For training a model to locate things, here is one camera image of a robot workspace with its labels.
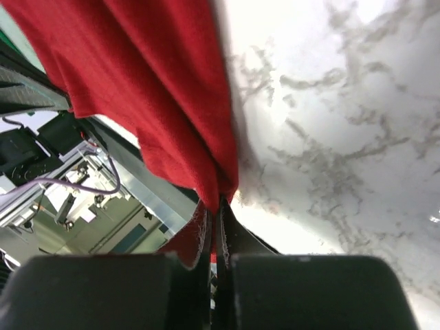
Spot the aluminium front rail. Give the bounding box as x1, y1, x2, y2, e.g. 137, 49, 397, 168
1, 142, 134, 227

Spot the green plastic bin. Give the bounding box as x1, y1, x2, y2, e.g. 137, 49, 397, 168
0, 30, 13, 47

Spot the dark red t shirt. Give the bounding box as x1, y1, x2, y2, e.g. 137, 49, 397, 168
0, 0, 241, 265

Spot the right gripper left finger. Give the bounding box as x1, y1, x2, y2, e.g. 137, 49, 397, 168
1, 204, 212, 329

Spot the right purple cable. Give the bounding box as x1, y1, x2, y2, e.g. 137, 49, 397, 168
0, 116, 122, 197

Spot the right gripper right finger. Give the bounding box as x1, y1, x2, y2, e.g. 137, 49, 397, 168
215, 199, 417, 329

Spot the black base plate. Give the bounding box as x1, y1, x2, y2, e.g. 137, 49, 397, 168
0, 34, 200, 221

